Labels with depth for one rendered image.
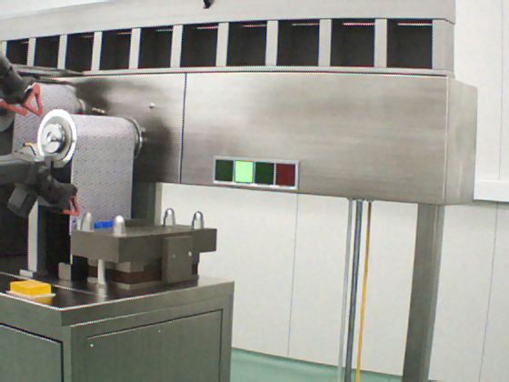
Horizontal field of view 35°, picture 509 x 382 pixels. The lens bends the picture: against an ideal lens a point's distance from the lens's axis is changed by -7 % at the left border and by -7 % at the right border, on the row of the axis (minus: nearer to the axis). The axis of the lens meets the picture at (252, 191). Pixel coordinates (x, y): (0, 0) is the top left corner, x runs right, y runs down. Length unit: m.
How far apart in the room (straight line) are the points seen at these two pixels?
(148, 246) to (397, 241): 2.63
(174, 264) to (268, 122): 0.42
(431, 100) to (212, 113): 0.61
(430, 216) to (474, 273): 2.27
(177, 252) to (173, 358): 0.27
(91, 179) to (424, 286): 0.88
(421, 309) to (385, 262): 2.41
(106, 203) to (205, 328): 0.41
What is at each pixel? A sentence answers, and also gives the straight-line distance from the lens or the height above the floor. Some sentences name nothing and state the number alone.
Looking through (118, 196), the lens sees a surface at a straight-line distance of 2.26.
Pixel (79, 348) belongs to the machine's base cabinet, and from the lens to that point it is 1.83.
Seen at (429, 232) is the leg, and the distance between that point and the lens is 2.14.
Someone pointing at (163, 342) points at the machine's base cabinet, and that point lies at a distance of 2.06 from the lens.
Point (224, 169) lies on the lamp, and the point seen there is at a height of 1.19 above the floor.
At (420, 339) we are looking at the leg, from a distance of 2.18.
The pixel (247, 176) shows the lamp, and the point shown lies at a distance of 2.18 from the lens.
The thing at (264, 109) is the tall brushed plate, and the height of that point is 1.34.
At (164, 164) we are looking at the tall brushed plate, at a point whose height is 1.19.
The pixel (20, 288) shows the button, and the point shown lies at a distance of 1.89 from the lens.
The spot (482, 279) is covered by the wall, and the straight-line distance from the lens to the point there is 4.38.
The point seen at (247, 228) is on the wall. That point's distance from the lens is 4.96.
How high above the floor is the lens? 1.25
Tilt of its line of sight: 3 degrees down
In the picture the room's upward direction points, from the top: 3 degrees clockwise
